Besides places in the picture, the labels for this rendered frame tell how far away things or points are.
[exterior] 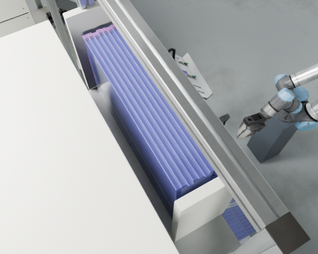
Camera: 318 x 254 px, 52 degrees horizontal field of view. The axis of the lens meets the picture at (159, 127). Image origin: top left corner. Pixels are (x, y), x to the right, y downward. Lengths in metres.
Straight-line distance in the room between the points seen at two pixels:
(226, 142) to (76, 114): 0.36
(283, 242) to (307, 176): 2.26
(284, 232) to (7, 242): 0.46
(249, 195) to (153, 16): 3.09
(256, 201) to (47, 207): 0.38
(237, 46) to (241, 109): 0.70
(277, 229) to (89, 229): 0.33
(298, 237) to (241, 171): 0.11
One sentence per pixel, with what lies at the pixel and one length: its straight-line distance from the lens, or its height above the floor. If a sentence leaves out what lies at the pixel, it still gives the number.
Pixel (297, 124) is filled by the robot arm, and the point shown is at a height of 0.73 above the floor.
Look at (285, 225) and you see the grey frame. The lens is 0.46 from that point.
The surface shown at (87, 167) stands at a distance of 0.67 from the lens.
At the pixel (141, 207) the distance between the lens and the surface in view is 0.62.
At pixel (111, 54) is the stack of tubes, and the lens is 0.90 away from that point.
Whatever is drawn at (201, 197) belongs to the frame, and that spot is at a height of 1.71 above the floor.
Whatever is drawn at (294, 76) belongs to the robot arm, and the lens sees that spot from 1.88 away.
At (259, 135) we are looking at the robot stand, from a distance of 2.42.
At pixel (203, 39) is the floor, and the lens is 3.25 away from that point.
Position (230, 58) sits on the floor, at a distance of 3.13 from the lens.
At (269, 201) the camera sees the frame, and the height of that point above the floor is 1.90.
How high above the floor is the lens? 2.32
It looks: 61 degrees down
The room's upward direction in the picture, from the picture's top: 1 degrees counter-clockwise
